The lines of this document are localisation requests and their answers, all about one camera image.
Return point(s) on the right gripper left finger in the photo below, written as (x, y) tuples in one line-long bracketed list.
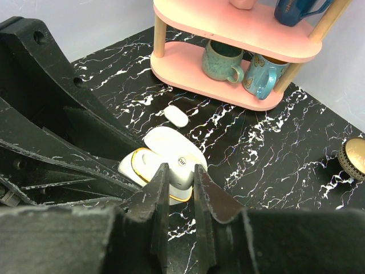
[(129, 238)]

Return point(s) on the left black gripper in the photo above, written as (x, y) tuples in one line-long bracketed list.
[(82, 164)]

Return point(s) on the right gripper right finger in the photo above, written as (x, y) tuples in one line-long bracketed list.
[(234, 239)]

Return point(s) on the white earbud charging case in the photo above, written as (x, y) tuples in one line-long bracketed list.
[(165, 145)]

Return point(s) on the closed white oval case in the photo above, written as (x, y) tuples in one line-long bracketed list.
[(176, 116)]

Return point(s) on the gold patterned bowl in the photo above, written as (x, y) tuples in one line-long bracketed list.
[(351, 158)]

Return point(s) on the light blue butterfly mug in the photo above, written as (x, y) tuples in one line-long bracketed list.
[(262, 75)]

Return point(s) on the teal ceramic mug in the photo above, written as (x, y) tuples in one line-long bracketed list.
[(221, 61)]

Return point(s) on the pink three-tier shelf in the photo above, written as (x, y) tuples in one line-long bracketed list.
[(183, 29)]

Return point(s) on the dark blue mug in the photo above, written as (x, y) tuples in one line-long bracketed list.
[(291, 12)]

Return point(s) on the pink cup on shelf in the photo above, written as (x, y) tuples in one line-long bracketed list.
[(243, 4)]

